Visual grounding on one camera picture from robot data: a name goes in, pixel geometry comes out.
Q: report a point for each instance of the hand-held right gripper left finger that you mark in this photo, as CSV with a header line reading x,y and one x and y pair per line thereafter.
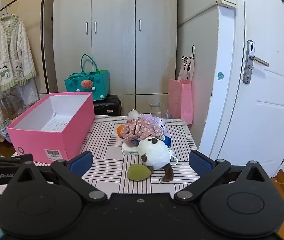
x,y
82,163

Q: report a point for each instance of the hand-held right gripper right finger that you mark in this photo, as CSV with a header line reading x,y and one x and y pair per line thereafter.
x,y
200,163

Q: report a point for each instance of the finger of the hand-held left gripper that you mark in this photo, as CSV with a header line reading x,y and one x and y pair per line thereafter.
x,y
7,160

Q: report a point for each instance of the pink cardboard box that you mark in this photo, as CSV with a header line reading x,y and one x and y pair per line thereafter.
x,y
64,135

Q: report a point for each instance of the blue wet wipes packet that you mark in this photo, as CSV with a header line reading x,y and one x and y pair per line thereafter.
x,y
167,140

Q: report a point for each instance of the white panda plush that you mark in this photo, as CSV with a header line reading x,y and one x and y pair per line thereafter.
x,y
154,153

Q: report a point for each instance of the white tissue pack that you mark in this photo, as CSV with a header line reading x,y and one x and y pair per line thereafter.
x,y
129,149

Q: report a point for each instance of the orange makeup sponge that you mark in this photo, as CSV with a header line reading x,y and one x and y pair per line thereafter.
x,y
119,131

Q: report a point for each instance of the purple plush toy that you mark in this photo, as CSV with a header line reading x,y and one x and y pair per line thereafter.
x,y
160,123

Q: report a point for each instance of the green makeup sponge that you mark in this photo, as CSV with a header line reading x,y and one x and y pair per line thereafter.
x,y
138,172

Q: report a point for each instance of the pink floral scrunchie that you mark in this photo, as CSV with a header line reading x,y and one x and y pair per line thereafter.
x,y
142,128

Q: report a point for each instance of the white mesh bath loofah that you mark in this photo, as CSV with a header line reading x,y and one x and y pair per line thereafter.
x,y
133,113

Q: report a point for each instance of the white paper sheet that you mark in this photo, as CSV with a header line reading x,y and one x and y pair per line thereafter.
x,y
57,125

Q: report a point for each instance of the black suitcase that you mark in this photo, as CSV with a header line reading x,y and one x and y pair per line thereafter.
x,y
109,105

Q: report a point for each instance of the pink paper bag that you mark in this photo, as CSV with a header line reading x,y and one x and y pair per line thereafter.
x,y
179,100

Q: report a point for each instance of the teal felt tote bag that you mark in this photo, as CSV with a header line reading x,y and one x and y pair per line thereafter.
x,y
99,85

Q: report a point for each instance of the blue round sticker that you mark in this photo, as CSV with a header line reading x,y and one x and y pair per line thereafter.
x,y
220,76

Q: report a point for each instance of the white door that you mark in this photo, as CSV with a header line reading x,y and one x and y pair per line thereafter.
x,y
269,105

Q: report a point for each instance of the white knit panda cardigan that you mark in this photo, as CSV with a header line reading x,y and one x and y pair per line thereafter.
x,y
7,50

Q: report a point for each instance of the grey wardrobe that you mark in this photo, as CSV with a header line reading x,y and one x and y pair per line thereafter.
x,y
114,55

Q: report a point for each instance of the black clothes rack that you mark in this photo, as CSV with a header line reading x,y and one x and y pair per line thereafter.
x,y
42,30

